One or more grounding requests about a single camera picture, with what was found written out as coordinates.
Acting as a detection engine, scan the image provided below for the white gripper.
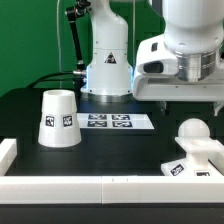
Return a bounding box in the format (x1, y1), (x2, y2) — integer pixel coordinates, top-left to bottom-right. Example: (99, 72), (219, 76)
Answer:
(133, 71), (224, 116)

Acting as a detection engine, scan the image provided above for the white lamp bulb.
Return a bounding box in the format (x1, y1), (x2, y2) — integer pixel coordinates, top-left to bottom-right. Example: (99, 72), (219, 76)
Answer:
(178, 118), (210, 137)

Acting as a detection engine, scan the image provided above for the white lamp base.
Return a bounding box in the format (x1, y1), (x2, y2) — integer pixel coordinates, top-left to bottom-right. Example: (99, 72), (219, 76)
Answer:
(161, 137), (223, 177)

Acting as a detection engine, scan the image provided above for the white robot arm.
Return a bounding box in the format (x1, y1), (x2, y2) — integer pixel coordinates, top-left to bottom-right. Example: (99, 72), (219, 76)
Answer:
(82, 0), (224, 112)

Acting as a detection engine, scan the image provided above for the white lamp shade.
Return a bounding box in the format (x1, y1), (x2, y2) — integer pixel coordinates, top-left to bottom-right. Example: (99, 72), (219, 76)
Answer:
(38, 90), (81, 148)

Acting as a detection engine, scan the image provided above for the white marker sheet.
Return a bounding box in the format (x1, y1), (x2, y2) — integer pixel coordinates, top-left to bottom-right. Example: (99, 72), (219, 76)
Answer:
(77, 113), (154, 130)

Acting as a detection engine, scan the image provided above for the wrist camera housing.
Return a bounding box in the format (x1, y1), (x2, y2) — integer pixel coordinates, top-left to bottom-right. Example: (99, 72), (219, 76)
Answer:
(135, 35), (179, 76)

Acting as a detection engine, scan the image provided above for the white front wall bar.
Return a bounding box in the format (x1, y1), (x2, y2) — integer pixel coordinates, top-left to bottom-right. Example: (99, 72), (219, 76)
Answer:
(0, 176), (224, 204)

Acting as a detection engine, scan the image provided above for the black cable hose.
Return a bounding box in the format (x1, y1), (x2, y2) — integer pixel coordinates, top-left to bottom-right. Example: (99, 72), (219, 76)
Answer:
(26, 0), (92, 90)

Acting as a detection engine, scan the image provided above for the grey thin cable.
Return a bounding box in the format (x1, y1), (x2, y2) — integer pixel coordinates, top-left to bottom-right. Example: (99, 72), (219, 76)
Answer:
(55, 0), (64, 90)

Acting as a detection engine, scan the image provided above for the white left wall block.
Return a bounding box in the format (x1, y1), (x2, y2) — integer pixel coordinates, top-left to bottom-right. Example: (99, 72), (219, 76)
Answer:
(0, 139), (17, 176)

